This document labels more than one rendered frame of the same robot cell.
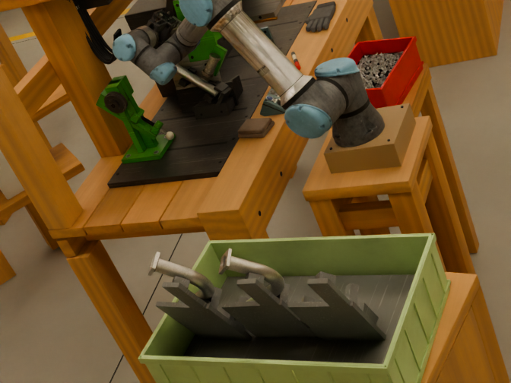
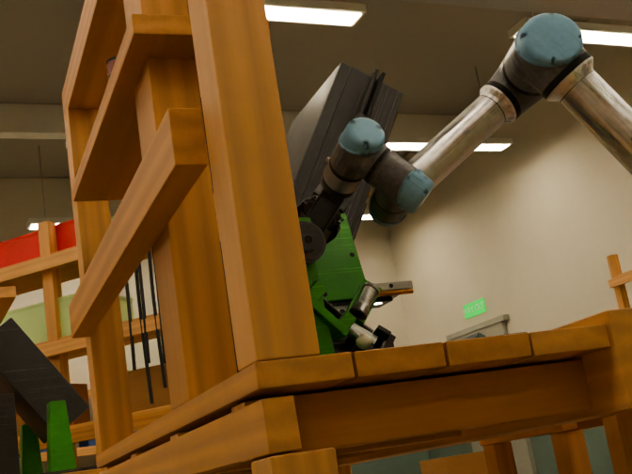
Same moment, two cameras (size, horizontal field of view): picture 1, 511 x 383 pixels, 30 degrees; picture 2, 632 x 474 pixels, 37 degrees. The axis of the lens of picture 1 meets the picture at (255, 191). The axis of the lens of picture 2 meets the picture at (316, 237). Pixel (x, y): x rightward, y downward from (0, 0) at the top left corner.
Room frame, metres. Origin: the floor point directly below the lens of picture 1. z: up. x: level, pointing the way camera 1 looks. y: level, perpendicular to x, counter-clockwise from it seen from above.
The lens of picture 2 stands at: (1.88, 1.58, 0.72)
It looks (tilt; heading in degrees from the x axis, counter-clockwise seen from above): 14 degrees up; 305
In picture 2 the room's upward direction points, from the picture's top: 9 degrees counter-clockwise
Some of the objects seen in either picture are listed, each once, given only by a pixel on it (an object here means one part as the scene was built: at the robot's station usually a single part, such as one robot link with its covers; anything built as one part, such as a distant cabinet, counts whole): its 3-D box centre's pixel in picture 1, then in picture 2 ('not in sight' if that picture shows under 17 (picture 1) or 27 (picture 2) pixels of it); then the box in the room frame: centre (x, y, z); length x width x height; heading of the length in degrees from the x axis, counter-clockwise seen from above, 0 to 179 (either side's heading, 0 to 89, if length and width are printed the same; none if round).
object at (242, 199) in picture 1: (299, 90); (430, 413); (2.94, -0.28, 0.82); 1.50 x 0.14 x 0.15; 148
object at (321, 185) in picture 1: (368, 158); not in sight; (2.36, -0.34, 0.83); 0.32 x 0.32 x 0.04; 58
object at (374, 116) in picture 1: (353, 117); not in sight; (2.36, -0.34, 0.97); 0.15 x 0.15 x 0.10
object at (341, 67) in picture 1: (339, 83); not in sight; (2.36, -0.33, 1.09); 0.13 x 0.12 x 0.14; 131
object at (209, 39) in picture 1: (200, 23); (327, 260); (3.00, -0.06, 1.17); 0.13 x 0.12 x 0.20; 148
